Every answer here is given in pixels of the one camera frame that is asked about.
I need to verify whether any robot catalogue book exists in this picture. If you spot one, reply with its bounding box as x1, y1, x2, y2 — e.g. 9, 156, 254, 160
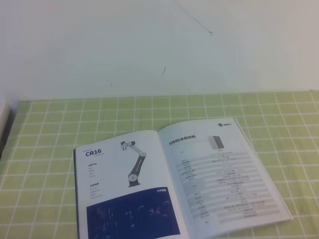
73, 118, 293, 239

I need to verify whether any green checkered tablecloth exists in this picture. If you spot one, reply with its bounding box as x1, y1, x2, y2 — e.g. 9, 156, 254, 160
0, 91, 319, 239

